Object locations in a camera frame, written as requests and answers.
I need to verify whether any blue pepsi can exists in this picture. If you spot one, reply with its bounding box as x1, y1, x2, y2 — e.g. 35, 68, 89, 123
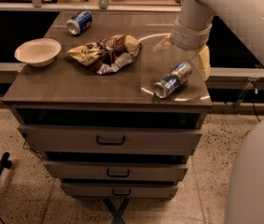
66, 10, 93, 35

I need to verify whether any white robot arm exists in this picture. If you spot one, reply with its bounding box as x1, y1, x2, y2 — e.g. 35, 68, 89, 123
155, 0, 264, 224

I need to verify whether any grey drawer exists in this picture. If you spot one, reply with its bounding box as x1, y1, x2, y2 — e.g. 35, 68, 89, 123
61, 183, 178, 199
19, 125, 201, 155
44, 161, 188, 182

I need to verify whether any black power cable on floor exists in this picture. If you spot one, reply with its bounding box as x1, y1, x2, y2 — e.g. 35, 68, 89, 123
252, 81, 261, 123

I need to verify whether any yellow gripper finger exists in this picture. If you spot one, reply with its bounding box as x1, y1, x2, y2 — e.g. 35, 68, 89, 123
192, 45, 211, 80
153, 35, 174, 52

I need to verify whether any grey drawer cabinet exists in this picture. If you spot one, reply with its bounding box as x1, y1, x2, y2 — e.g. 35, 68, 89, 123
3, 10, 212, 187

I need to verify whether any bottom grey drawer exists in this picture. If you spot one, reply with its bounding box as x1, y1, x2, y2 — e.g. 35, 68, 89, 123
61, 183, 178, 199

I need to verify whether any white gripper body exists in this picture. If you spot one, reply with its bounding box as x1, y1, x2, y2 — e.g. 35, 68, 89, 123
171, 18, 212, 51

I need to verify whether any white paper bowl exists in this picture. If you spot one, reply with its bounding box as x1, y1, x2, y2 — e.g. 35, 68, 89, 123
14, 38, 62, 67

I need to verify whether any silver blue redbull can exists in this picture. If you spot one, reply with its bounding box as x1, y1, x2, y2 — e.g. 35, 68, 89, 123
153, 62, 192, 99

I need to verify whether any middle grey drawer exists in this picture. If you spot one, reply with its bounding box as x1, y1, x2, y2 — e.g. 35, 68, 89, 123
44, 161, 188, 182

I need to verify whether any crumpled brown chip bag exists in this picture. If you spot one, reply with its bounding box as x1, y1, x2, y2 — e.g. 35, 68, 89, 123
67, 35, 142, 75

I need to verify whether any top grey drawer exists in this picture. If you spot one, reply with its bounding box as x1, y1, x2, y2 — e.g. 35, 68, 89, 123
19, 125, 201, 155

